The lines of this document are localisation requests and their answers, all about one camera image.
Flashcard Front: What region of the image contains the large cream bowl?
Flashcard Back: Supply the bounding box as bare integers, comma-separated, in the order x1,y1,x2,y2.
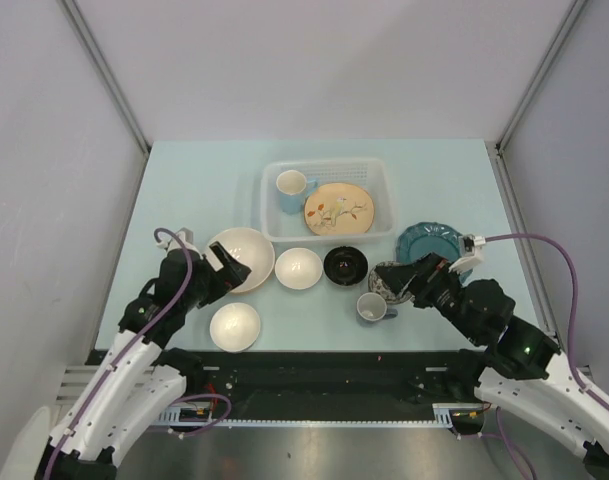
205,227,275,295

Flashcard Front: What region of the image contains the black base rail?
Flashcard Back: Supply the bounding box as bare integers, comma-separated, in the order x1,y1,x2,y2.
83,349,495,424

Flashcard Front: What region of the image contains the small white bowl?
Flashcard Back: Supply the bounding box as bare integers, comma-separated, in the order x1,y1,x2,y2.
209,302,261,353

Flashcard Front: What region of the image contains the light blue mug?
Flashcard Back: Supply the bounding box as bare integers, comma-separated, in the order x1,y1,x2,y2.
276,170,318,215

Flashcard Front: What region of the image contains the white plastic bin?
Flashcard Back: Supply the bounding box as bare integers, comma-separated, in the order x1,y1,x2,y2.
260,157,396,245

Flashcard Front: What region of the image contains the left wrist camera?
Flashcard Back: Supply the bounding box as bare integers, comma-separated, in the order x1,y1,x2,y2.
154,228,197,252

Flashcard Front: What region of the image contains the floral patterned bowl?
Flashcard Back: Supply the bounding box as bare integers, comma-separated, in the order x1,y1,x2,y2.
368,261,400,305

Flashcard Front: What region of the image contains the teal glass plate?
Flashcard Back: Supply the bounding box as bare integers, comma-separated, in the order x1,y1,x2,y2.
395,222,461,264

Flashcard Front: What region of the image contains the tan bird plate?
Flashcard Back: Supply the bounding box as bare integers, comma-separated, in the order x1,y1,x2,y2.
304,182,375,236

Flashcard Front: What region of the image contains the black glossy bowl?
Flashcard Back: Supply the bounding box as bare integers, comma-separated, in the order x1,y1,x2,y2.
323,246,369,287

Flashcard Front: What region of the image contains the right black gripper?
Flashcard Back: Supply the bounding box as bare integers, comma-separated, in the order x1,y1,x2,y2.
373,250,482,343

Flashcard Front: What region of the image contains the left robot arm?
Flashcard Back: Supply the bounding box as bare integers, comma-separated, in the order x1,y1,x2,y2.
0,234,252,479

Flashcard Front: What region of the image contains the grey white mug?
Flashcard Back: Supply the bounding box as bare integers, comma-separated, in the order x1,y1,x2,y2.
356,292,398,325

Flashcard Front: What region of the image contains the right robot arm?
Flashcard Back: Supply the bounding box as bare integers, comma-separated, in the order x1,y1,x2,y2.
375,253,609,479

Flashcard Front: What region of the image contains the aluminium frame post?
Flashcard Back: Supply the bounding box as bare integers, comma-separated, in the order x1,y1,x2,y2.
496,0,593,151
57,0,152,155

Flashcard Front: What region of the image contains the white cable duct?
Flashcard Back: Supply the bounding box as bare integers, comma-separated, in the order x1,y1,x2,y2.
152,399,489,431

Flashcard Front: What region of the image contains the left aluminium frame post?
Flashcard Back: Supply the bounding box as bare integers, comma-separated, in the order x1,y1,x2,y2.
57,0,152,155

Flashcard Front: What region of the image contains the medium white bowl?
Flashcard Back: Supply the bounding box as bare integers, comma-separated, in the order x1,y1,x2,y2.
275,248,323,290

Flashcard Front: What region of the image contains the right aluminium frame post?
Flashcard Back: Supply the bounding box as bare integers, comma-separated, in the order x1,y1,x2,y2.
496,0,593,151

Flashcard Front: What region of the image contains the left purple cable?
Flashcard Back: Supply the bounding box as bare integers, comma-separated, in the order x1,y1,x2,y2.
33,227,193,480

